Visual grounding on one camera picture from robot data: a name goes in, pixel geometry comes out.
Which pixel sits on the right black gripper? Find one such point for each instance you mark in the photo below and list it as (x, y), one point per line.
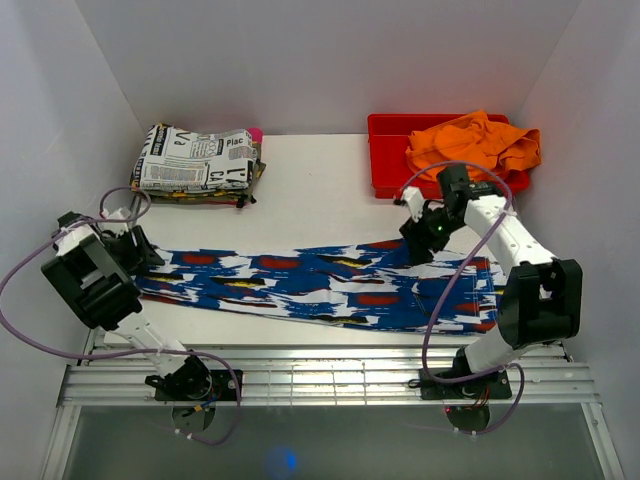
(418, 242)

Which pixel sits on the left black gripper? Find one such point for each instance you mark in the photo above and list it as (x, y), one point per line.
(141, 254)

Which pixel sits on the blue white patterned trousers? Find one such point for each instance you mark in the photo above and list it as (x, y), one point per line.
(371, 287)

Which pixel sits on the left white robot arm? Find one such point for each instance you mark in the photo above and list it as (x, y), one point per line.
(94, 271)

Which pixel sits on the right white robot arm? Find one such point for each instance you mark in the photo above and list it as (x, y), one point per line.
(541, 301)

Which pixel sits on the newspaper print folded trousers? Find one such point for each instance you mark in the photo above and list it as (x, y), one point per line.
(176, 160)

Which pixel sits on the orange trousers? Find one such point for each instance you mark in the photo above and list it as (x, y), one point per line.
(496, 146)

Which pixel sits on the red plastic tray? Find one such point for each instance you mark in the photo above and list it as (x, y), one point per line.
(388, 140)

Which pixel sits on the pink folded garment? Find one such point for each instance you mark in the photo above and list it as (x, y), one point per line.
(256, 134)

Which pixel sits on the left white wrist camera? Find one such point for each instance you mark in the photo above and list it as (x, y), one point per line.
(116, 223)

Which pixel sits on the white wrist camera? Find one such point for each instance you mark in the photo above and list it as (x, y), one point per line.
(413, 200)
(116, 223)

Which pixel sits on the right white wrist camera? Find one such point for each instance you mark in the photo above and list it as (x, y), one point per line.
(413, 200)

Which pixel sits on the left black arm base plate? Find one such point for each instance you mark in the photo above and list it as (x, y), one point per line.
(222, 387)

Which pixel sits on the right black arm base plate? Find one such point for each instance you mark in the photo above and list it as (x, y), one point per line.
(491, 387)

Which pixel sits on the aluminium frame rail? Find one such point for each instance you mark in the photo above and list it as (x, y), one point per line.
(325, 377)

